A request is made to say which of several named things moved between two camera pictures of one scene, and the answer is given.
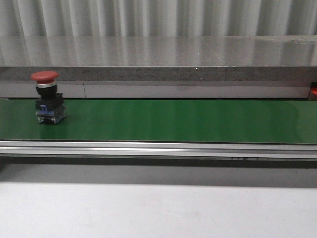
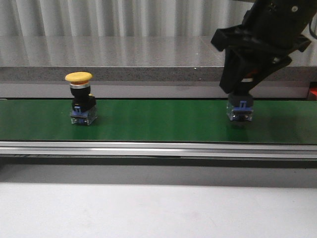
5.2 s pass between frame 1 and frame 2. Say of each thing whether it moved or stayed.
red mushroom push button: moved
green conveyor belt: stayed
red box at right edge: stayed
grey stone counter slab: stayed
